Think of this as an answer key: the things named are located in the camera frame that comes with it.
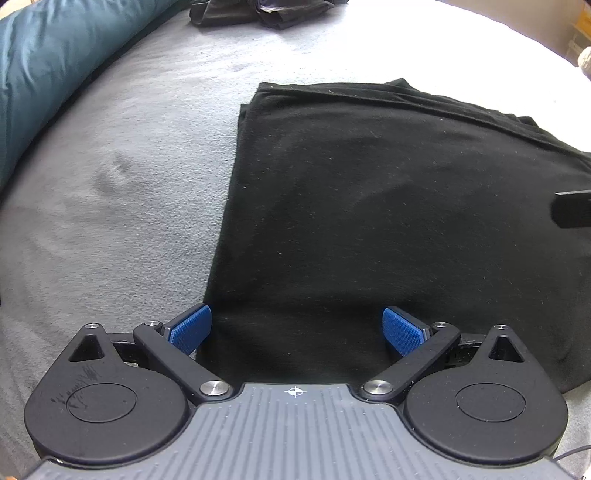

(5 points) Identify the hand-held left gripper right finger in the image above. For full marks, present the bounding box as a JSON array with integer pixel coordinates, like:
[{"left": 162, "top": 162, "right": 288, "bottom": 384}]
[{"left": 359, "top": 306, "right": 525, "bottom": 401}]

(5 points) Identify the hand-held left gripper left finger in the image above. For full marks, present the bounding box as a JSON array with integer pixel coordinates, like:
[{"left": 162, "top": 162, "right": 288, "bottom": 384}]
[{"left": 68, "top": 304, "right": 234, "bottom": 400}]

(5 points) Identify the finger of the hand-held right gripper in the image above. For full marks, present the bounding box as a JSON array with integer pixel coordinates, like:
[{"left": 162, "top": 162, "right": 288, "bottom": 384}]
[{"left": 551, "top": 188, "right": 591, "bottom": 230}]

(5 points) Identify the plain black shirt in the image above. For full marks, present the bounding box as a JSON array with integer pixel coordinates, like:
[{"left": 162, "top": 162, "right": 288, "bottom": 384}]
[{"left": 203, "top": 78, "right": 591, "bottom": 394}]

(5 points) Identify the white shelf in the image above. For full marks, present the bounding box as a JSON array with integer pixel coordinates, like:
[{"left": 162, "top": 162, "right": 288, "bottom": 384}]
[{"left": 566, "top": 21, "right": 591, "bottom": 61}]

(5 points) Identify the teal blue pillow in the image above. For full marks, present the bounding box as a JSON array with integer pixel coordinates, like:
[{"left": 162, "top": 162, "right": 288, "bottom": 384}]
[{"left": 0, "top": 0, "right": 184, "bottom": 186}]

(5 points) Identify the smooth black garment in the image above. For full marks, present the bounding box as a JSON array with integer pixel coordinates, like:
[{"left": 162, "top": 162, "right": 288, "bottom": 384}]
[{"left": 188, "top": 0, "right": 349, "bottom": 32}]

